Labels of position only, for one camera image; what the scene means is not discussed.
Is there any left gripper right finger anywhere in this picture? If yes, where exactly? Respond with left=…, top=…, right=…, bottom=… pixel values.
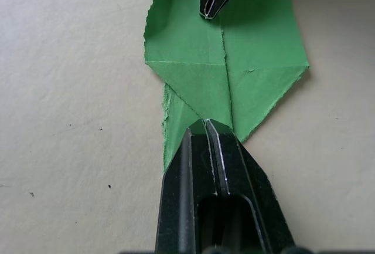
left=206, top=118, right=295, bottom=249

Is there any green paper sheet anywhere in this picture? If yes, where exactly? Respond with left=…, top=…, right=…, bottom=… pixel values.
left=142, top=0, right=311, bottom=174

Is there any beige cardboard sheet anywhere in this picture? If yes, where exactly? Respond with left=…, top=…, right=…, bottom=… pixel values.
left=0, top=0, right=375, bottom=254

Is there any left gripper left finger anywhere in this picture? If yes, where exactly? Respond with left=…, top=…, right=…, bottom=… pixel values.
left=156, top=118, right=218, bottom=249

